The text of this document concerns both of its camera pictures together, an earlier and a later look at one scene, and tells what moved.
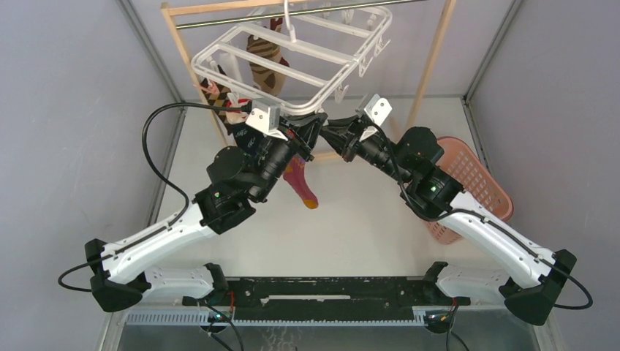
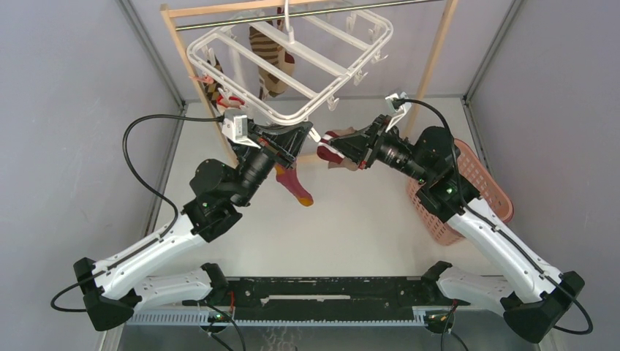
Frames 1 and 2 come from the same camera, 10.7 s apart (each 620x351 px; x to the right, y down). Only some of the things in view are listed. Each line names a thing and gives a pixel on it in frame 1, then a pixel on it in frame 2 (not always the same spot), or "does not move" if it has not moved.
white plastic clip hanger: x=294 y=62 does not move
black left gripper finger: x=311 y=122 to x=279 y=131
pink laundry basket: x=474 y=181 does not move
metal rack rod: x=291 y=14 does not move
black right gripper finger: x=338 y=126 to x=361 y=137
